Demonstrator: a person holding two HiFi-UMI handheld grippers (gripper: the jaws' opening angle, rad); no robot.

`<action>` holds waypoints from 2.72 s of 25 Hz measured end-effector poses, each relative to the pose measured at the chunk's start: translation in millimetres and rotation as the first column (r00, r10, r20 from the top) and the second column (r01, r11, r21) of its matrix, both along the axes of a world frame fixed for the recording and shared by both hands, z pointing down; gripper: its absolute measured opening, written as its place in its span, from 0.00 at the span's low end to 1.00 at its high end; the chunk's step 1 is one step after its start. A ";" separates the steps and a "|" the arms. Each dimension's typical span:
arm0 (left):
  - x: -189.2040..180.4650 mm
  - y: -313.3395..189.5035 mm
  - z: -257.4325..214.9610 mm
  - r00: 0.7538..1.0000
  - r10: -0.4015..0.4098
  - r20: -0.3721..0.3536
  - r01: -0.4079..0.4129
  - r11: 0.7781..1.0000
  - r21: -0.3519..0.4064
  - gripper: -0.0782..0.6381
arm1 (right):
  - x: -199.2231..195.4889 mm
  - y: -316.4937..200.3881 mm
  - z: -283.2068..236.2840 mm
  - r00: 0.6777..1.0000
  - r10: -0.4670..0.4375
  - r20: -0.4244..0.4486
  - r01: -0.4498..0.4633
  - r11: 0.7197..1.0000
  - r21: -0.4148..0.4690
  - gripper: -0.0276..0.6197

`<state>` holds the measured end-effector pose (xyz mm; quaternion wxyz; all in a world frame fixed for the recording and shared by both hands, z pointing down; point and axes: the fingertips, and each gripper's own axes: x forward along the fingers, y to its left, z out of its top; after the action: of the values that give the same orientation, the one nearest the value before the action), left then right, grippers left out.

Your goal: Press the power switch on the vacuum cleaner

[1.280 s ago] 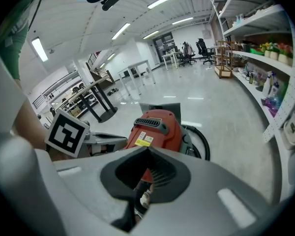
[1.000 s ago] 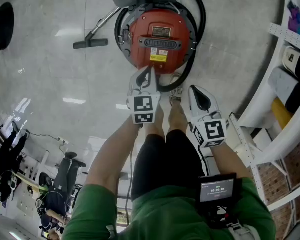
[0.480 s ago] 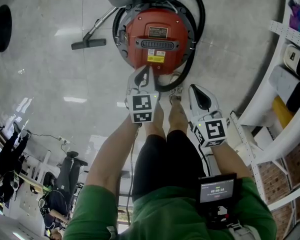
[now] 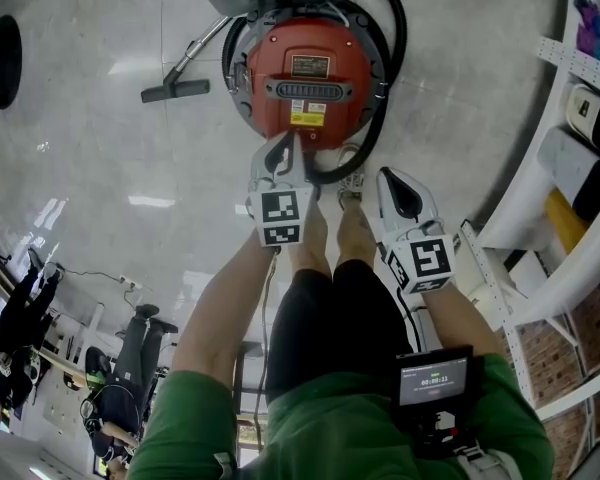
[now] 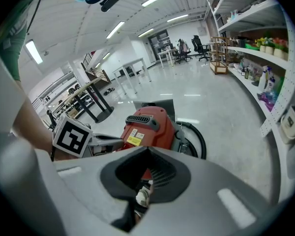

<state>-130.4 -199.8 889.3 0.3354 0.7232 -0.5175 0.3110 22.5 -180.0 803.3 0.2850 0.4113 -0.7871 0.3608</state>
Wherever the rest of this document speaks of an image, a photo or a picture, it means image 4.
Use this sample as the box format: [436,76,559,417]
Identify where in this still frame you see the white shelving rack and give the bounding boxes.
[458,0,600,480]

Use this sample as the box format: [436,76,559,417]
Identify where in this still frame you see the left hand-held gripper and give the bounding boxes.
[244,131,316,250]

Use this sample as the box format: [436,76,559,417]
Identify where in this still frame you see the person's right leg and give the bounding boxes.
[332,200,380,269]

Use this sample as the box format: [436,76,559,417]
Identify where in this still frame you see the white black small appliance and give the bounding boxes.
[563,83,600,158]

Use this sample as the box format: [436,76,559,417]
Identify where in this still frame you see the person's right forearm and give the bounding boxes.
[419,281,507,367]

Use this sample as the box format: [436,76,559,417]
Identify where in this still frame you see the white shoulder bag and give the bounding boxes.
[452,441,514,480]

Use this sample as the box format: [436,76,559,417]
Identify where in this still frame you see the black forearm screen device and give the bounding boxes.
[392,344,477,462]

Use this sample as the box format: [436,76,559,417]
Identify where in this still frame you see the round wooden table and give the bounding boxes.
[0,14,24,127]

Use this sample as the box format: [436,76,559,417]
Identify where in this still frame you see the person's left forearm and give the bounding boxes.
[170,227,282,385]

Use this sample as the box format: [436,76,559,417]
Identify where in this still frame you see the person's left leg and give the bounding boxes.
[285,197,332,280]

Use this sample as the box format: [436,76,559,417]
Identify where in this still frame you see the red vacuum cleaner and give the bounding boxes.
[140,0,409,186]

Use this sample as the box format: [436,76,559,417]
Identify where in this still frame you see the person's black shorts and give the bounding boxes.
[263,257,417,405]

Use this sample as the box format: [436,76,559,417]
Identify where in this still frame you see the yellow object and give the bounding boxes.
[543,187,592,256]

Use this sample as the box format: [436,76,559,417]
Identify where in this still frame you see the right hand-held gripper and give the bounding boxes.
[375,166,457,296]

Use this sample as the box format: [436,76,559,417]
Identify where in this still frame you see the person's green shirt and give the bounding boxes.
[127,352,556,480]

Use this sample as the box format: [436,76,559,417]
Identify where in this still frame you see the person's leg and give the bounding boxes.
[332,200,380,269]
[285,197,332,280]

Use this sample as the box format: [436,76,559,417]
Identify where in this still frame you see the person's right shoe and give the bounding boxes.
[336,165,367,212]

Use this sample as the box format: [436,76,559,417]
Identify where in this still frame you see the white shoulder strap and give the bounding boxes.
[212,450,240,480]

